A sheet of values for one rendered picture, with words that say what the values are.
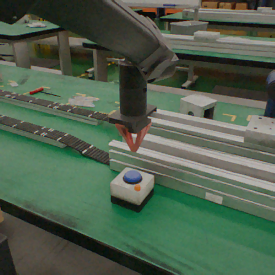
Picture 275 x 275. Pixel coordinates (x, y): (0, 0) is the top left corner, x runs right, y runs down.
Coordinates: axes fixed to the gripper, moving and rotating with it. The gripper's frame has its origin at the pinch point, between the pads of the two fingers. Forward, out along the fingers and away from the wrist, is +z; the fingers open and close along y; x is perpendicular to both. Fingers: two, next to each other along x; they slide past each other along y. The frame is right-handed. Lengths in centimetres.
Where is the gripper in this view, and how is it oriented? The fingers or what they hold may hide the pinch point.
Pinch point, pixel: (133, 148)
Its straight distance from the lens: 67.4
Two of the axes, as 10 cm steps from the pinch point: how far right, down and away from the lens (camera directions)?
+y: 4.9, -4.3, 7.6
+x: -8.7, -2.4, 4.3
